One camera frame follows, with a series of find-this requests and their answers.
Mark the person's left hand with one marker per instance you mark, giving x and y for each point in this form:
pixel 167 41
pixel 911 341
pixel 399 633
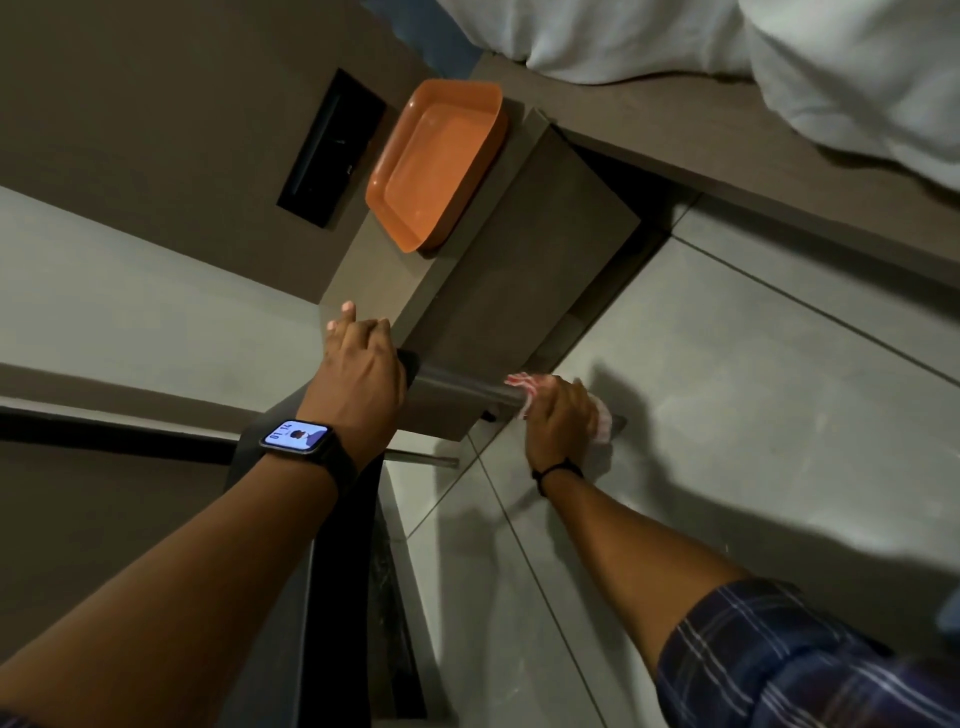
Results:
pixel 356 390

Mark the person's right hand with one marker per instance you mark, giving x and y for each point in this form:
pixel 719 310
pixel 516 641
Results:
pixel 559 431

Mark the person's left fingers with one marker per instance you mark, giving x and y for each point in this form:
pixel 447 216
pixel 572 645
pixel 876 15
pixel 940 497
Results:
pixel 352 330

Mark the person's right fingers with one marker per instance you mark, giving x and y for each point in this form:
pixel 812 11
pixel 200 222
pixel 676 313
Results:
pixel 555 394

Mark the red and white cloth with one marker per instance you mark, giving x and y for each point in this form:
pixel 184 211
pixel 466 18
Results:
pixel 604 426

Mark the person's right forearm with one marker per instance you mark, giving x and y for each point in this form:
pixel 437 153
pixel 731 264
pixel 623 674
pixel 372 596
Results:
pixel 637 555

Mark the person's left forearm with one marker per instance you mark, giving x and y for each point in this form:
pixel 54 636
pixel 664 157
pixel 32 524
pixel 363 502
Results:
pixel 172 600

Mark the black wrist band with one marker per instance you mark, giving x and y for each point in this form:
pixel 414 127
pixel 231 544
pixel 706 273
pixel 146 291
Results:
pixel 559 470

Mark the black smartwatch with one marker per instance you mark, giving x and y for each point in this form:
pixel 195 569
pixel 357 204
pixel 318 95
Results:
pixel 298 436

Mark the brown bedside table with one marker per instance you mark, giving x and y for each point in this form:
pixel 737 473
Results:
pixel 510 262

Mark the orange plastic tray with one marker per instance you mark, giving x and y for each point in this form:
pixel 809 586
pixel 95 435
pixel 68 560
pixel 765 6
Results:
pixel 435 165

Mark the dark plaid shirt sleeve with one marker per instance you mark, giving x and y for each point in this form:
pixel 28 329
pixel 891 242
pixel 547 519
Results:
pixel 787 660

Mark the white bed sheet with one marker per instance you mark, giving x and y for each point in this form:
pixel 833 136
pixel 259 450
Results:
pixel 615 34

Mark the white duvet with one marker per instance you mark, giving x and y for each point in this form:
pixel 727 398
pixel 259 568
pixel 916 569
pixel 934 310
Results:
pixel 862 67

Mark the black recessed wall panel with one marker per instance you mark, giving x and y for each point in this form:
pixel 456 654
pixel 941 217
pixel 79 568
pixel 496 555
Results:
pixel 330 150

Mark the black wall rail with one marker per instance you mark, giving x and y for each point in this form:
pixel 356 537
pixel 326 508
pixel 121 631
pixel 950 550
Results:
pixel 112 436

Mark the brown wooden bed frame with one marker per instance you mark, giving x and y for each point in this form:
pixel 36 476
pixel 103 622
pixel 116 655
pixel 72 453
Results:
pixel 750 150

